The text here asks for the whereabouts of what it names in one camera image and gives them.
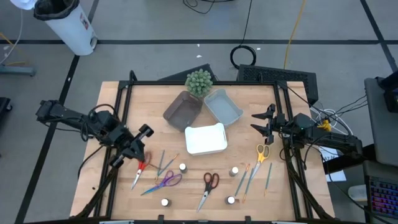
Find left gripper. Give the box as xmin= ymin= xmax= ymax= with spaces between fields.
xmin=108 ymin=123 xmax=155 ymax=169

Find black and red scissors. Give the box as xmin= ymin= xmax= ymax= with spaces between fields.
xmin=196 ymin=172 xmax=220 ymax=213

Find backlit keyboard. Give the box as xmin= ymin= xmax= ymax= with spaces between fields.
xmin=366 ymin=175 xmax=398 ymax=220

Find white cable bundle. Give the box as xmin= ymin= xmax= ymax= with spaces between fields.
xmin=309 ymin=105 xmax=354 ymax=136

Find white trash can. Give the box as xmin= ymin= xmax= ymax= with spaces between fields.
xmin=33 ymin=0 xmax=99 ymax=57

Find black device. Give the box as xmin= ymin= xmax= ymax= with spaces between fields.
xmin=375 ymin=70 xmax=398 ymax=113

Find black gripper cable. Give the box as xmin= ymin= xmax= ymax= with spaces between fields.
xmin=79 ymin=103 xmax=121 ymax=142

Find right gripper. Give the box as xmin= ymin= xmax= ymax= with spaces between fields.
xmin=250 ymin=103 xmax=289 ymax=146

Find green succulent plant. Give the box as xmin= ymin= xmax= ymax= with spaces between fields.
xmin=184 ymin=68 xmax=214 ymax=98

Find black trash bag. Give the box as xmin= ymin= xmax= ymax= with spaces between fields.
xmin=33 ymin=0 xmax=80 ymax=22

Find black metal table frame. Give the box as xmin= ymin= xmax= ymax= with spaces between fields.
xmin=70 ymin=70 xmax=335 ymax=224

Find black floor cable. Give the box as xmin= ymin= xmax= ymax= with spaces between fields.
xmin=182 ymin=0 xmax=218 ymax=15

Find yellow connector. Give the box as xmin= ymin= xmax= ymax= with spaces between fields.
xmin=317 ymin=119 xmax=333 ymax=133

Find purple handled scissors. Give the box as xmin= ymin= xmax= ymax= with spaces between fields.
xmin=140 ymin=169 xmax=183 ymax=197

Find yellow handled scissors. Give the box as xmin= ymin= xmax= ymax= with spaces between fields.
xmin=248 ymin=143 xmax=271 ymax=184

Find white rounded device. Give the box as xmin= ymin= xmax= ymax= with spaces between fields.
xmin=347 ymin=184 xmax=369 ymax=203

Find white paper sheet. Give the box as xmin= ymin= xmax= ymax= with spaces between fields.
xmin=318 ymin=145 xmax=348 ymax=183

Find grey plastic bin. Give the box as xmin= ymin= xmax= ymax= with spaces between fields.
xmin=203 ymin=88 xmax=244 ymax=128

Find black caster base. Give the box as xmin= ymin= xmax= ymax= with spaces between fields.
xmin=0 ymin=96 xmax=13 ymax=113

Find yellow cable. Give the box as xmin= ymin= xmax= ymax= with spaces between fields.
xmin=283 ymin=0 xmax=308 ymax=70

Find pens group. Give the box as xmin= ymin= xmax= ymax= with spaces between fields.
xmin=234 ymin=163 xmax=251 ymax=198
xmin=157 ymin=152 xmax=180 ymax=177

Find red handled scissors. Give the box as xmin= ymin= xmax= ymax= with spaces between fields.
xmin=130 ymin=151 xmax=152 ymax=190

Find black coiled cable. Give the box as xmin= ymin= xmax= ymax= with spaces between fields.
xmin=229 ymin=0 xmax=257 ymax=70

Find grey mesh basket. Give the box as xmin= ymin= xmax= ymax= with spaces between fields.
xmin=162 ymin=90 xmax=204 ymax=133

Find grey metal base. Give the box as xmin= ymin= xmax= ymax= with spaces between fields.
xmin=0 ymin=63 xmax=37 ymax=77

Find white plastic bag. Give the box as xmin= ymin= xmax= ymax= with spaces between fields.
xmin=9 ymin=0 xmax=39 ymax=11

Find white plastic bin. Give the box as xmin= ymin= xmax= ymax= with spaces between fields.
xmin=184 ymin=122 xmax=228 ymax=156

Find black flat panel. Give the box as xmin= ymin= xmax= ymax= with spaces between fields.
xmin=157 ymin=63 xmax=218 ymax=82

